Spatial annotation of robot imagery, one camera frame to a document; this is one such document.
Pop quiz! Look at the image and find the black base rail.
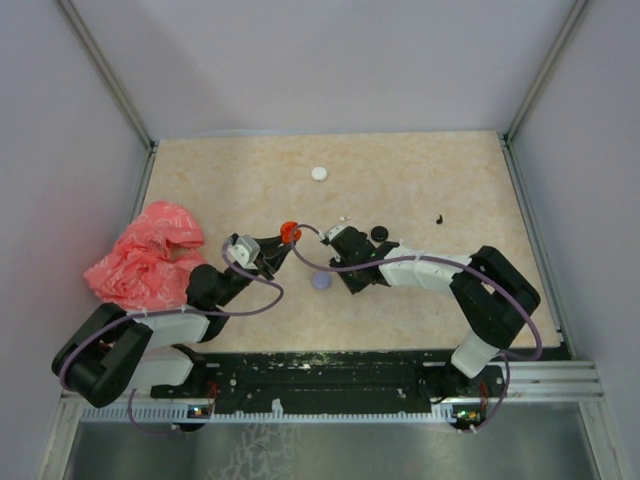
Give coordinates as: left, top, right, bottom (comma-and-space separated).
151, 350, 505, 414

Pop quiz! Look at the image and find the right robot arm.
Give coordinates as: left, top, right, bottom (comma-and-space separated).
322, 226, 541, 396

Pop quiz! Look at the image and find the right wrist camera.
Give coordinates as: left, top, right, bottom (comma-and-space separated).
322, 225, 345, 244

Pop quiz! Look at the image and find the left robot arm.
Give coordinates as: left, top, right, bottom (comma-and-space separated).
51, 233, 300, 408

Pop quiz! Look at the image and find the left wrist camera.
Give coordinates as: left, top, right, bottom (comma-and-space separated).
227, 235, 260, 270

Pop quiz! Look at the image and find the orange charging case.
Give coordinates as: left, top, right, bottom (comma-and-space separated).
280, 221, 302, 244

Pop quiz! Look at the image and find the grey cable duct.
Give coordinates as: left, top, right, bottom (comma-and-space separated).
79, 397, 481, 426

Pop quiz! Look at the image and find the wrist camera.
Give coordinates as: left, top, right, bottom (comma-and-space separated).
322, 225, 345, 244
227, 235, 260, 270

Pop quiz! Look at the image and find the white charging case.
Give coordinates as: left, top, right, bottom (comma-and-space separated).
311, 166, 328, 182

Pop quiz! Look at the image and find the purple charging case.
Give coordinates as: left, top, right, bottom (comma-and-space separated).
311, 271, 332, 291

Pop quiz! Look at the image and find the pink plastic bag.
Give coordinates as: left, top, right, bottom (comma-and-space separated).
84, 201, 205, 310

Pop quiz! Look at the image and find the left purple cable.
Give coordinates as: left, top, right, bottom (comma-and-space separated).
59, 234, 286, 439

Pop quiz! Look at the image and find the black charging case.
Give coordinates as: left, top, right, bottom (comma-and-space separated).
370, 225, 389, 243

